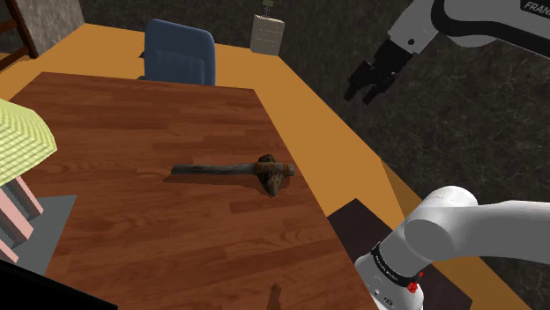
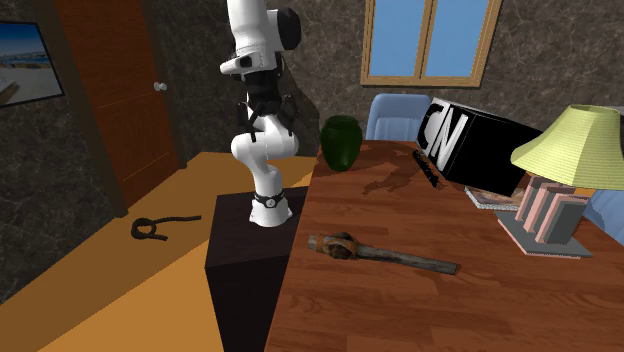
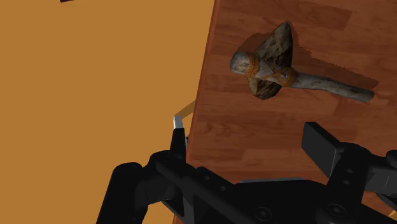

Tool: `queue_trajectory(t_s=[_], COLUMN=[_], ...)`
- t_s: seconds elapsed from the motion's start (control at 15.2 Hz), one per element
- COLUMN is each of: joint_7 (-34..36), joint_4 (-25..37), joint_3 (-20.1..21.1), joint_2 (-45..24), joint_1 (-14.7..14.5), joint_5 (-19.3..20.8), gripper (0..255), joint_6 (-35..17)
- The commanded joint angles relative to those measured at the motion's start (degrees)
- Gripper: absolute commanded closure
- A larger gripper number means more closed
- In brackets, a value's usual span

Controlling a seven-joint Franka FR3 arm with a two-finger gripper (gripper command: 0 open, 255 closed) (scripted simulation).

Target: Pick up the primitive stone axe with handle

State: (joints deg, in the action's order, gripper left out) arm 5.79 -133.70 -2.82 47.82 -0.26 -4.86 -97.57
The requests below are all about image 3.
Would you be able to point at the brown wooden table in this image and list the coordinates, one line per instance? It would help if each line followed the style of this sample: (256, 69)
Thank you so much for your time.
(248, 130)

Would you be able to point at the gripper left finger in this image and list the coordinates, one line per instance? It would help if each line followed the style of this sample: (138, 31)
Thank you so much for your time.
(173, 173)

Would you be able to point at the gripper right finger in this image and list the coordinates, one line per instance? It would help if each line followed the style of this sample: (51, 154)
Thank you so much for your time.
(341, 161)

